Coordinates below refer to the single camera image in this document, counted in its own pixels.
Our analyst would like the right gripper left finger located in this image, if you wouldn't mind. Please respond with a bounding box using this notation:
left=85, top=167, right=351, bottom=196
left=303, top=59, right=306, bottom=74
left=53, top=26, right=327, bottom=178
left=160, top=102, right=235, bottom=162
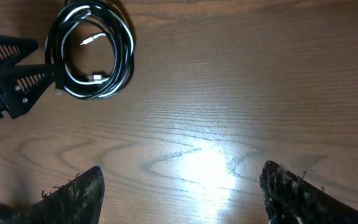
left=11, top=166, right=105, bottom=224

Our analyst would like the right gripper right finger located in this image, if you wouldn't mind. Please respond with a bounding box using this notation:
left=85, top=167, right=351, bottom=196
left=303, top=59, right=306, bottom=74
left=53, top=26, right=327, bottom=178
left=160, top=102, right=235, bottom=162
left=259, top=161, right=358, bottom=224

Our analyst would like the white cable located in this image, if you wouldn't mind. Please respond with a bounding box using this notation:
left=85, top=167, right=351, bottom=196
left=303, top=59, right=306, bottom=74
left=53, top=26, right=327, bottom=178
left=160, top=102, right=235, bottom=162
left=44, top=4, right=135, bottom=98

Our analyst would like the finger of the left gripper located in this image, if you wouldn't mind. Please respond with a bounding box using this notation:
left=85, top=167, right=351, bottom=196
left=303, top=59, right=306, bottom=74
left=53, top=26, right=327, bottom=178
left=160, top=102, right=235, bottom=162
left=0, top=35, right=39, bottom=66
left=0, top=65, right=57, bottom=119

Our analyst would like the black cable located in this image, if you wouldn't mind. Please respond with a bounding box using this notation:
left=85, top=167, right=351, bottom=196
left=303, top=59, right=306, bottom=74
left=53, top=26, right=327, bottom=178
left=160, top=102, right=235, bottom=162
left=44, top=0, right=135, bottom=100

